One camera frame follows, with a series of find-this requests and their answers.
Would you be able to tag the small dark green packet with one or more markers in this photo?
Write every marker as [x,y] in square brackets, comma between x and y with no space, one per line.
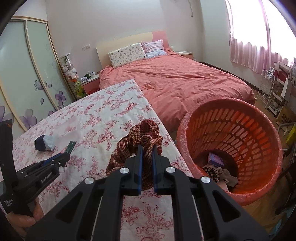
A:
[70,147]

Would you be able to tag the person's left hand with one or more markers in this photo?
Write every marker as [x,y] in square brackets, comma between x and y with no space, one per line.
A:
[21,222]

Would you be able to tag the blue tissue pack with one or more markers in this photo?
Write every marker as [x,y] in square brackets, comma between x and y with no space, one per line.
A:
[215,160]

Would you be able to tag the white mug on nightstand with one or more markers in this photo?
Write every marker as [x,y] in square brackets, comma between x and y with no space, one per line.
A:
[92,74]

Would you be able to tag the pink window curtain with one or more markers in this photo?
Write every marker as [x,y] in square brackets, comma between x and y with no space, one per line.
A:
[261,34]

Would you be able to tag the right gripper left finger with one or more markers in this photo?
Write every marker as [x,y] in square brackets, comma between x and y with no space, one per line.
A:
[92,210]

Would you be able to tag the navy and blue sock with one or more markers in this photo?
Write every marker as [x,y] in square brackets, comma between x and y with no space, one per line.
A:
[44,143]

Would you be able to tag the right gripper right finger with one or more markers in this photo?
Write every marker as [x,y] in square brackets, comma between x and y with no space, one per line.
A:
[201,209]

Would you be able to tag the pink striped pillow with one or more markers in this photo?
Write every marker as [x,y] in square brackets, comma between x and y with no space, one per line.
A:
[154,48]

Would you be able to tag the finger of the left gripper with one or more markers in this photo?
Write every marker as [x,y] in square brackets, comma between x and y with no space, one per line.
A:
[62,159]
[51,159]

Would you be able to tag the clear plastic bag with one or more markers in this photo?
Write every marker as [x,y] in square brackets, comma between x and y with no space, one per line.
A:
[69,129]

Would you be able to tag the grey-green fuzzy sock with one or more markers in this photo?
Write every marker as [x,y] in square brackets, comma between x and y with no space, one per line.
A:
[224,175]

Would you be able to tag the white wire rack shelf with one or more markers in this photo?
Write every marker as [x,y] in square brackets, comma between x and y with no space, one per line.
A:
[275,88]

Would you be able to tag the wall power socket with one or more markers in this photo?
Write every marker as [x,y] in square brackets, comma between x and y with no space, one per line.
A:
[86,47]

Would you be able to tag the right nightstand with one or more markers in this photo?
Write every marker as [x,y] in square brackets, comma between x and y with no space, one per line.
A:
[186,54]

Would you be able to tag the black floral scrunchie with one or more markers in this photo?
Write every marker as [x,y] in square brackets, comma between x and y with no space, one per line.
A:
[213,172]

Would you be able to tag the beige and pink headboard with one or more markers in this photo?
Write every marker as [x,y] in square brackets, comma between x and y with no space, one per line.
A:
[104,48]

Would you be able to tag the sliding wardrobe with flowers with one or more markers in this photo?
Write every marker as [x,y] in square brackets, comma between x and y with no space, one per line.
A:
[33,84]

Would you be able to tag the coral bed duvet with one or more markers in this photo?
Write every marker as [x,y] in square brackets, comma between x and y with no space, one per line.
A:
[174,84]

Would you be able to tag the pink left nightstand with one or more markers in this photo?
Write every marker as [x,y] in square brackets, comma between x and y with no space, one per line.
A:
[92,85]

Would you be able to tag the orange plastic laundry basket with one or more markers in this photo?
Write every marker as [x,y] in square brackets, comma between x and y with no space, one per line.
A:
[241,135]

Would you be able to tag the floral white pillow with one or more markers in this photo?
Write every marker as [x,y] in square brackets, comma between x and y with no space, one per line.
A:
[126,55]

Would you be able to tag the plush toy display tube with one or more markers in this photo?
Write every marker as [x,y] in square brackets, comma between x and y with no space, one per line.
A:
[72,77]

